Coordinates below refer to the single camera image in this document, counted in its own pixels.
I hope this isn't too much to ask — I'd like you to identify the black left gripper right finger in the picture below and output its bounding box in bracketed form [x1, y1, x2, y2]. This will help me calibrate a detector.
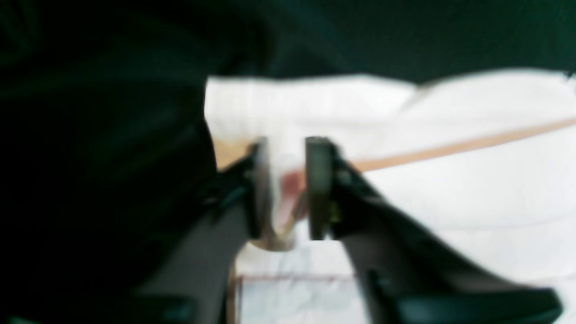
[305, 137, 563, 324]

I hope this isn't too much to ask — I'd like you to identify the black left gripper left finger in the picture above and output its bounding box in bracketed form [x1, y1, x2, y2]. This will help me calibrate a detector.
[126, 138, 272, 324]

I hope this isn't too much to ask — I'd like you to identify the light pink T-shirt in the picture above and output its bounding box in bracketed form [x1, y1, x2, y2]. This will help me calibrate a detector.
[204, 69, 575, 324]

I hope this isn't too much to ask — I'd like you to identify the black tablecloth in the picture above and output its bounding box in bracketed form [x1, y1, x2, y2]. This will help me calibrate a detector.
[1, 0, 575, 324]

